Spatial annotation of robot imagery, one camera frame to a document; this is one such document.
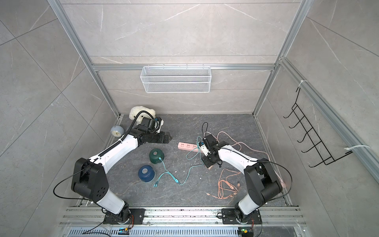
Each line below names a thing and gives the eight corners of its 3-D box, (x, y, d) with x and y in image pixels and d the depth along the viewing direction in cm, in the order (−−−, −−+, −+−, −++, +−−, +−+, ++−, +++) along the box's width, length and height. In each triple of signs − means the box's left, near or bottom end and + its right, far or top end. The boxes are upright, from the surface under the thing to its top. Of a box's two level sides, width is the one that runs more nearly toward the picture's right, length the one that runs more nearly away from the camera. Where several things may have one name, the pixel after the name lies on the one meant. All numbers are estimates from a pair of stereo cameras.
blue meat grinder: (142, 185, 86) (136, 178, 77) (145, 172, 91) (140, 164, 82) (154, 185, 86) (150, 178, 77) (157, 172, 91) (153, 164, 82)
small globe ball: (115, 139, 108) (109, 130, 99) (118, 133, 111) (111, 124, 103) (125, 139, 108) (119, 130, 99) (127, 133, 111) (121, 124, 103)
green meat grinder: (152, 167, 92) (148, 160, 84) (154, 156, 97) (150, 148, 89) (162, 167, 92) (159, 160, 84) (164, 156, 97) (161, 148, 89)
